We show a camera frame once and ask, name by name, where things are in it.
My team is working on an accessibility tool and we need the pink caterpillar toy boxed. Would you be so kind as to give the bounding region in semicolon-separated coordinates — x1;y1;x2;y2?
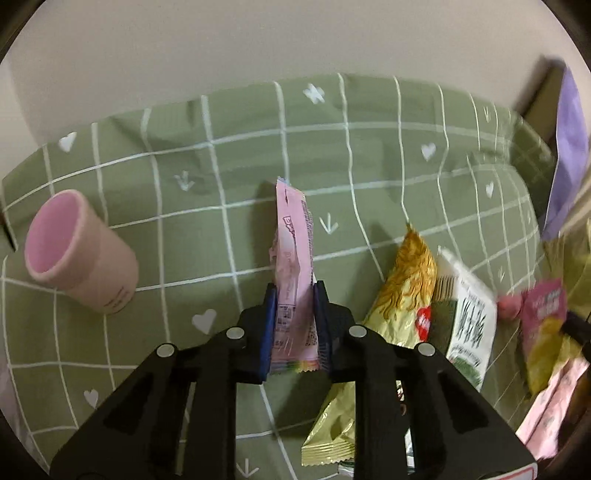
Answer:
497;294;523;321

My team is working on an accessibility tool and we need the orange chip bag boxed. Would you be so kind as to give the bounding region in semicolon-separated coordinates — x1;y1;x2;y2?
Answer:
519;279;582;395

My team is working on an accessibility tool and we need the yellow trash bag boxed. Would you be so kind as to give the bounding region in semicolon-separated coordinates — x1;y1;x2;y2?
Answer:
544;220;591;321

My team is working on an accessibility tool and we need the pink cylindrical cup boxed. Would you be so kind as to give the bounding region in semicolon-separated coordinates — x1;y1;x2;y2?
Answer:
24;189;139;314

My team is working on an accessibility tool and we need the pink cartoon snack packet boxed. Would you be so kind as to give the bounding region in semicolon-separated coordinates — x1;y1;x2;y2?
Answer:
270;178;318;373

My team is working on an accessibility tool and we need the green checked tablecloth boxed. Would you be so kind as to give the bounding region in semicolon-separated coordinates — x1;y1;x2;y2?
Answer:
0;72;558;480

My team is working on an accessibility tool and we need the white green milk bag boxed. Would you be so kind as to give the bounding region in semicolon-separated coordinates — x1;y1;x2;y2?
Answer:
338;247;499;478

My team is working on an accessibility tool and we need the yellow noodle snack packet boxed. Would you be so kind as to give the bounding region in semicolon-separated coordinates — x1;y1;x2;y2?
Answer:
301;226;438;466

